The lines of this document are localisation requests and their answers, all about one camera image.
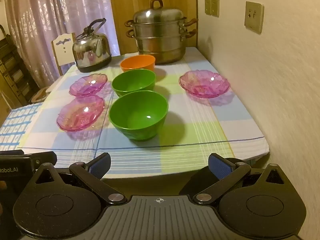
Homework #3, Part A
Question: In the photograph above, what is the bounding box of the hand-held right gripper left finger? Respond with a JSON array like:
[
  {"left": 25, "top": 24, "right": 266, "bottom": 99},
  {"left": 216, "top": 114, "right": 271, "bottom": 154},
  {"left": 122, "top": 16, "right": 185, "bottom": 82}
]
[{"left": 32, "top": 152, "right": 127, "bottom": 205}]

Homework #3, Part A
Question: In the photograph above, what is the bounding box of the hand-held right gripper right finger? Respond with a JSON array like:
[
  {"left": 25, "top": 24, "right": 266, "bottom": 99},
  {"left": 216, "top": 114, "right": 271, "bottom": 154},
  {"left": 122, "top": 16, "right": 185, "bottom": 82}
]
[{"left": 196, "top": 153, "right": 288, "bottom": 204}]

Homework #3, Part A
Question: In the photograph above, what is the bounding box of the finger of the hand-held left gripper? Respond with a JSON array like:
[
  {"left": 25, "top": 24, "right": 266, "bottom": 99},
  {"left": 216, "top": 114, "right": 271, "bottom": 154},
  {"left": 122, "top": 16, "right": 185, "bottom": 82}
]
[{"left": 24, "top": 151, "right": 57, "bottom": 170}]

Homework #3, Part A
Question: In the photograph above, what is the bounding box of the purple glass plate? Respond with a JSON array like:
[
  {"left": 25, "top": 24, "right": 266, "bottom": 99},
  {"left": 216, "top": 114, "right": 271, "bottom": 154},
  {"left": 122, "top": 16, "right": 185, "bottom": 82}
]
[
  {"left": 56, "top": 95, "right": 106, "bottom": 132},
  {"left": 178, "top": 70, "right": 230, "bottom": 98},
  {"left": 69, "top": 73, "right": 108, "bottom": 97}
]

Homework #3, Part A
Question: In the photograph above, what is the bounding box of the green bowl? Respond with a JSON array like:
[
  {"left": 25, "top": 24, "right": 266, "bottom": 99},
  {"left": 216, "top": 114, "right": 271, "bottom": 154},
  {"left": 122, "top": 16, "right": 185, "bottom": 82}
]
[
  {"left": 111, "top": 69, "right": 156, "bottom": 98},
  {"left": 109, "top": 90, "right": 168, "bottom": 141}
]

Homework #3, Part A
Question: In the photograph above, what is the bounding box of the orange bowl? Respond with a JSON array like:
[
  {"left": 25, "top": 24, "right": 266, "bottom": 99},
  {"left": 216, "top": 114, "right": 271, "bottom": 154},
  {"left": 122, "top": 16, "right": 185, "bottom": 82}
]
[{"left": 120, "top": 54, "right": 156, "bottom": 73}]

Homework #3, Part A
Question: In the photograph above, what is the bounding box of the pastel checked tablecloth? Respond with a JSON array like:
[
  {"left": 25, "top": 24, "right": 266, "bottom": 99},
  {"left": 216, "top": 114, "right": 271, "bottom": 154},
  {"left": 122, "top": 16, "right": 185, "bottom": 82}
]
[{"left": 17, "top": 46, "right": 270, "bottom": 179}]

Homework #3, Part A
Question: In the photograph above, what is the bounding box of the blue checked bed cloth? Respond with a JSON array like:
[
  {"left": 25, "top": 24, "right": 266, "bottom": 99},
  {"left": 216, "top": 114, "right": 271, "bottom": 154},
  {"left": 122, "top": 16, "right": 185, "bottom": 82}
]
[{"left": 0, "top": 102, "right": 43, "bottom": 152}]

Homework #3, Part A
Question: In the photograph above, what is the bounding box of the woven basket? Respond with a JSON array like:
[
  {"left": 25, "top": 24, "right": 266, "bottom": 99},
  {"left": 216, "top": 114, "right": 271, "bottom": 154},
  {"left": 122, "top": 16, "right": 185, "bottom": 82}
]
[{"left": 32, "top": 86, "right": 50, "bottom": 103}]

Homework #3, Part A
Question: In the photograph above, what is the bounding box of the dark wooden shelf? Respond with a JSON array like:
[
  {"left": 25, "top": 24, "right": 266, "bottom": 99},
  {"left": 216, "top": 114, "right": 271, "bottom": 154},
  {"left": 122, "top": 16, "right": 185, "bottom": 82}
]
[{"left": 0, "top": 25, "right": 40, "bottom": 105}]

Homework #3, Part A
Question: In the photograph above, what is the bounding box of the white wooden chair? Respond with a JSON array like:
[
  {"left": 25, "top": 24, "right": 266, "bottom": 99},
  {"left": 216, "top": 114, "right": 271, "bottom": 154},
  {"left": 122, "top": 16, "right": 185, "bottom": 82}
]
[{"left": 51, "top": 32, "right": 77, "bottom": 77}]

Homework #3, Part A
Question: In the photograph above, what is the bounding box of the stainless steel kettle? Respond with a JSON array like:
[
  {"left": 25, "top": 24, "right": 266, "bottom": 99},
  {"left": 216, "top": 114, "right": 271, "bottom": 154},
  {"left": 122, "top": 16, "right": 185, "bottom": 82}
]
[{"left": 72, "top": 18, "right": 112, "bottom": 73}]

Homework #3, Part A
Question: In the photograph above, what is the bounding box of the stainless steel steamer pot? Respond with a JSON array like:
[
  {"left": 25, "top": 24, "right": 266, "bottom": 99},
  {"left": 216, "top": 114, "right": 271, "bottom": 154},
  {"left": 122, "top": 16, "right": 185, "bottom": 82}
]
[{"left": 124, "top": 0, "right": 198, "bottom": 65}]

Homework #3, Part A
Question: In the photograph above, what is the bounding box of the lilac lace curtain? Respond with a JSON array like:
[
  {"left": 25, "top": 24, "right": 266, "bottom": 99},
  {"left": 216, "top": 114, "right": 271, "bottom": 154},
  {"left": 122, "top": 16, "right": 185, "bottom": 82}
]
[{"left": 4, "top": 0, "right": 118, "bottom": 88}]

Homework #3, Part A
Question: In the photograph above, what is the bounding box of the wooden door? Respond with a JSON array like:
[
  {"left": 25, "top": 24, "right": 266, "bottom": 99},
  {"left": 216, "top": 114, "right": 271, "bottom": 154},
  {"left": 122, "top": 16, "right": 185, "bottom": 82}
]
[{"left": 108, "top": 0, "right": 198, "bottom": 55}]

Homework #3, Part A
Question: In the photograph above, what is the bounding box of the beige wall socket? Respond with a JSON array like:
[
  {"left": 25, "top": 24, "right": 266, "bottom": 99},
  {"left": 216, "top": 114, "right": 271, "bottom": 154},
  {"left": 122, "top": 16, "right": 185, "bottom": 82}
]
[{"left": 244, "top": 1, "right": 264, "bottom": 34}]

